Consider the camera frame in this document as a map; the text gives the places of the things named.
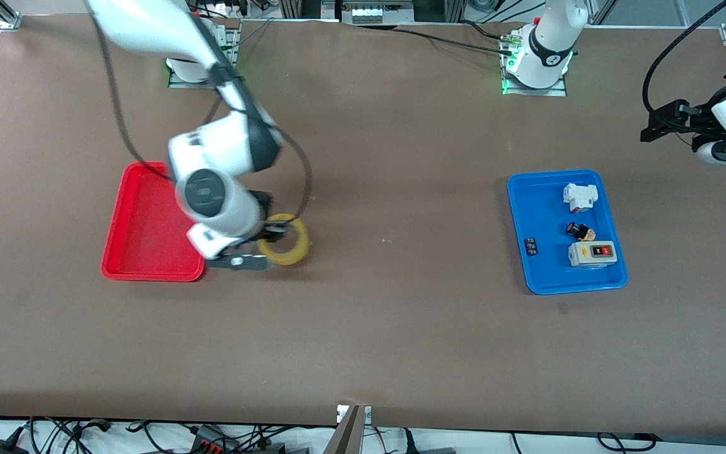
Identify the yellow packing tape roll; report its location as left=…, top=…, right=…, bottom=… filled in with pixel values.
left=257, top=213, right=311, bottom=267

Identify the white circuit breaker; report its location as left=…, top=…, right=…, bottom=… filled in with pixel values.
left=563, top=183, right=600, bottom=214

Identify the red plastic tray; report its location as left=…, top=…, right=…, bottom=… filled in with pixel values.
left=101, top=161, right=207, bottom=282

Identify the blue plastic tray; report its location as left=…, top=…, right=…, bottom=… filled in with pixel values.
left=507, top=169, right=629, bottom=296

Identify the white power strip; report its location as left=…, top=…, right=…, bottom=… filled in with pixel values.
left=199, top=0, right=251, bottom=18

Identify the orange connector block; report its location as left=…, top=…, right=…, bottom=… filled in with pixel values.
left=190, top=426, right=238, bottom=454

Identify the aluminium beam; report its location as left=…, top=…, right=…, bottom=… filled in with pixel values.
left=325, top=405, right=365, bottom=454

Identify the grey control box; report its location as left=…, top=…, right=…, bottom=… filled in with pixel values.
left=337, top=0, right=415, bottom=25

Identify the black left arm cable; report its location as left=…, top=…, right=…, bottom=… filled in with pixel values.
left=643, top=0, right=726, bottom=117

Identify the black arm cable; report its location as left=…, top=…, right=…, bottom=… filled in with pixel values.
left=643, top=0, right=726, bottom=117
left=95, top=19, right=313, bottom=221

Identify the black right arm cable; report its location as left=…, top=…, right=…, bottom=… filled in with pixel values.
left=95, top=19, right=313, bottom=221

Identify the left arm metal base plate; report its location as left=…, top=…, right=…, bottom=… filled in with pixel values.
left=502, top=35, right=568, bottom=97

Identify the grey switch box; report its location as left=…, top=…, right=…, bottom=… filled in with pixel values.
left=568, top=242, right=619, bottom=269

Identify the white label bracket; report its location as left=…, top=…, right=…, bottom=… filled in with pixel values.
left=337, top=404, right=373, bottom=424

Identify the thick black table cable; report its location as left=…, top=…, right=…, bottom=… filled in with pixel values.
left=393, top=25, right=516, bottom=55

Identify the metal corner bracket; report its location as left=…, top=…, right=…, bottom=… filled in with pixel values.
left=0, top=0, right=23, bottom=31

